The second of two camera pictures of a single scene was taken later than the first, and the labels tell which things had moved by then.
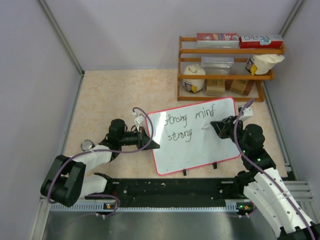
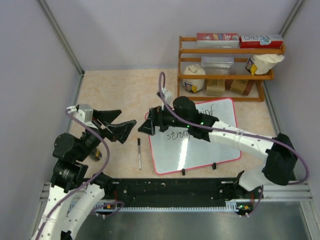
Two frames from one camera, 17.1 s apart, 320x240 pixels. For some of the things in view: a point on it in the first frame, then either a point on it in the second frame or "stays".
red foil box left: (217, 40) stays
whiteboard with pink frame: (184, 144) stays
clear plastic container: (217, 65) stays
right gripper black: (224, 126) -> (156, 115)
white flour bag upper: (262, 64) stays
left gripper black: (142, 138) -> (120, 131)
